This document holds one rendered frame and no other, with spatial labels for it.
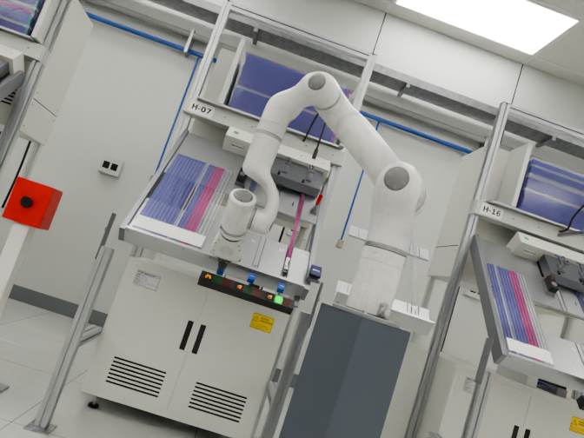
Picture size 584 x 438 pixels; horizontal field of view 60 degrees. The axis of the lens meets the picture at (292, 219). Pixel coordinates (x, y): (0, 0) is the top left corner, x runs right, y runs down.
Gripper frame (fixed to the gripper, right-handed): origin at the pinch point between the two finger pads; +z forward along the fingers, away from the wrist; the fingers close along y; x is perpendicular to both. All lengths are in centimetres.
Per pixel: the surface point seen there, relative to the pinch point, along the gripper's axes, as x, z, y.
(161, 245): 2.4, 3.4, -22.6
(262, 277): 2.4, 2.7, 14.8
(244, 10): 123, -41, -31
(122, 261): 122, 159, -76
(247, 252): 11.7, 2.5, 6.7
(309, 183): 58, -4, 23
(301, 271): 11.1, 2.5, 27.9
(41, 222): 6, 16, -68
